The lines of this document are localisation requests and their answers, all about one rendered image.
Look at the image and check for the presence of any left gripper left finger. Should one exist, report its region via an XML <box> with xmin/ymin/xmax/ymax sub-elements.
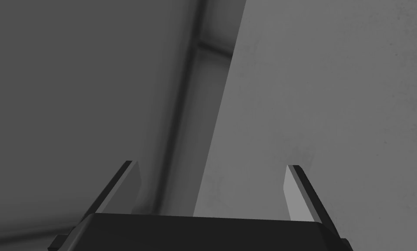
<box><xmin>81</xmin><ymin>160</ymin><xmax>141</xmax><ymax>221</ymax></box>

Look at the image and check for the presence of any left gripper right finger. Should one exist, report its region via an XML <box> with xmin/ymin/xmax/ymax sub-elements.
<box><xmin>283</xmin><ymin>165</ymin><xmax>340</xmax><ymax>239</ymax></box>

